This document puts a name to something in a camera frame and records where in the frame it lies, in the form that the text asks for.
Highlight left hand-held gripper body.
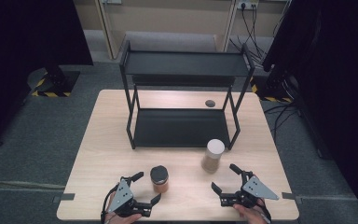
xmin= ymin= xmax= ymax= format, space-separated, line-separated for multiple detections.
xmin=107 ymin=176 xmax=153 ymax=218

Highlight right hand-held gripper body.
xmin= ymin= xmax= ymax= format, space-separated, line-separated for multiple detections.
xmin=220 ymin=170 xmax=281 ymax=209

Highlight black-lidded glass spice jar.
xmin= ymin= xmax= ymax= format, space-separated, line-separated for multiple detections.
xmin=149 ymin=164 xmax=170 ymax=194

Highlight white-lidded glass spice jar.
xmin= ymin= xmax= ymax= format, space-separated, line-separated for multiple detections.
xmin=200 ymin=138 xmax=227 ymax=175

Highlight black metal two-tier rack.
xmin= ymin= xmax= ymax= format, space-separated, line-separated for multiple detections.
xmin=119 ymin=39 xmax=256 ymax=151

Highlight person's left hand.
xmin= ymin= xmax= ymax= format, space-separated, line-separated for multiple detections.
xmin=103 ymin=191 xmax=143 ymax=224

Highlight person's right hand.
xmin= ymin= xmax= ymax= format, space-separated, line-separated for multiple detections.
xmin=232 ymin=198 xmax=270 ymax=224

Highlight grey tape strip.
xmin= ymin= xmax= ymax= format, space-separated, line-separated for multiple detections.
xmin=52 ymin=192 xmax=76 ymax=204
xmin=281 ymin=191 xmax=303 ymax=203

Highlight black stand base striped tape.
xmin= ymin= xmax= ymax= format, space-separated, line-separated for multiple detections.
xmin=249 ymin=72 xmax=295 ymax=104
xmin=27 ymin=67 xmax=81 ymax=98

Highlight dark curtain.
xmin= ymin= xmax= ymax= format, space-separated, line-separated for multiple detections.
xmin=262 ymin=0 xmax=358 ymax=224
xmin=0 ymin=0 xmax=94 ymax=151

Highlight beige wooden partition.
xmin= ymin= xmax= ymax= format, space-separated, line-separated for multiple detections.
xmin=73 ymin=0 xmax=291 ymax=61

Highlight left hand-held gripper cable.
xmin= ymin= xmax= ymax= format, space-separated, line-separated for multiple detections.
xmin=100 ymin=182 xmax=121 ymax=224

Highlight hand-held gripper cable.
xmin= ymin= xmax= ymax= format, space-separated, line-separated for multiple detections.
xmin=255 ymin=199 xmax=273 ymax=224
xmin=100 ymin=182 xmax=121 ymax=224

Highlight right hand-held gripper cable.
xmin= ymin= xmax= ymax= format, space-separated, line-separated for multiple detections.
xmin=255 ymin=199 xmax=273 ymax=224

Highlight black floor cables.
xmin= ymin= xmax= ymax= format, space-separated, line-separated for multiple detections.
xmin=262 ymin=101 xmax=300 ymax=142

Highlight black cables from socket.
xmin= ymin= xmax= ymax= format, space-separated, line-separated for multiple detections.
xmin=228 ymin=3 xmax=282 ymax=67

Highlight white wall socket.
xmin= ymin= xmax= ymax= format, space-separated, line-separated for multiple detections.
xmin=236 ymin=0 xmax=260 ymax=10

